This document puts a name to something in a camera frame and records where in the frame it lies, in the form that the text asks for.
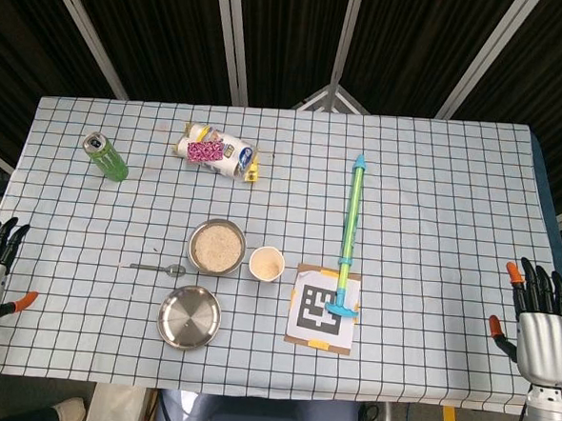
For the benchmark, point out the steel bowl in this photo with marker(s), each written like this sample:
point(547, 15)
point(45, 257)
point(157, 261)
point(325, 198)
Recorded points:
point(191, 257)

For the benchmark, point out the white paper cup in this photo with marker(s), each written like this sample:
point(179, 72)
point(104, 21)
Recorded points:
point(277, 273)

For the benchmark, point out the green and blue water pump toy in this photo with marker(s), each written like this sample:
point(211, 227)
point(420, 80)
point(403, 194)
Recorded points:
point(352, 210)

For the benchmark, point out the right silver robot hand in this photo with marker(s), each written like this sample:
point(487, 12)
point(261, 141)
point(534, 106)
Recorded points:
point(547, 346)

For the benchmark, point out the cardboard card with black marker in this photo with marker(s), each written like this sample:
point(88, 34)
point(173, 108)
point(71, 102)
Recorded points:
point(304, 333)

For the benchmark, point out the green drink can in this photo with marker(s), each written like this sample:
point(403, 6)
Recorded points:
point(108, 161)

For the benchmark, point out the triangular aluminium partition foot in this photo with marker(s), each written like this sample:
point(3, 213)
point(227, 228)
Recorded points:
point(316, 99)

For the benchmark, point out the beige shoe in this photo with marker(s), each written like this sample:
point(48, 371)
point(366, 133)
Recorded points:
point(70, 412)

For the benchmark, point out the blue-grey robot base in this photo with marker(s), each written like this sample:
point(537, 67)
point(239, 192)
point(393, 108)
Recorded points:
point(259, 416)

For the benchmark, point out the white plastic bag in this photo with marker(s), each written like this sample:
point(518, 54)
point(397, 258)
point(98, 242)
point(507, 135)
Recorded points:
point(116, 408)

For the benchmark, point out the metal bowl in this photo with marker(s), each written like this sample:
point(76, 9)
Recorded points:
point(188, 317)

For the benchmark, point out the white printed snack package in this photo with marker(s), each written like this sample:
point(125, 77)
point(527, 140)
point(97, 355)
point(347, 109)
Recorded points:
point(229, 155)

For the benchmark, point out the blue checked tablecloth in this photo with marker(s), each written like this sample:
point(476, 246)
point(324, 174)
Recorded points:
point(429, 205)

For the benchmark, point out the metal spoon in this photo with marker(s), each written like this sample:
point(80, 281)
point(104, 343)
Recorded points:
point(176, 271)

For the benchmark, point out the aluminium partition post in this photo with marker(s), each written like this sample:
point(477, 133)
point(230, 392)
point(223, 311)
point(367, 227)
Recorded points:
point(87, 31)
point(347, 33)
point(232, 40)
point(485, 56)

